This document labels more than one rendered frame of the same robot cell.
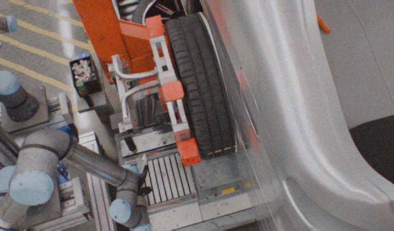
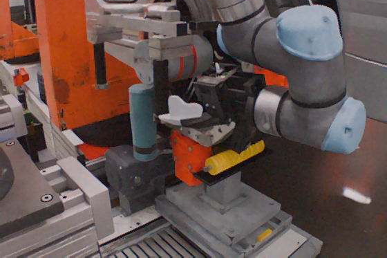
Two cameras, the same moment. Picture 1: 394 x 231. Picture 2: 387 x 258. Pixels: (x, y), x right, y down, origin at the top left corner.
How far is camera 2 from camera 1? 159 cm
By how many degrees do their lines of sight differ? 42
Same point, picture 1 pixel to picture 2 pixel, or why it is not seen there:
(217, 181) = (248, 224)
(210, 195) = (247, 248)
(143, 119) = (201, 12)
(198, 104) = not seen: outside the picture
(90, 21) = (55, 5)
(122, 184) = (264, 12)
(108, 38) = (71, 40)
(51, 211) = (25, 198)
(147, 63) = (111, 95)
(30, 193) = not seen: outside the picture
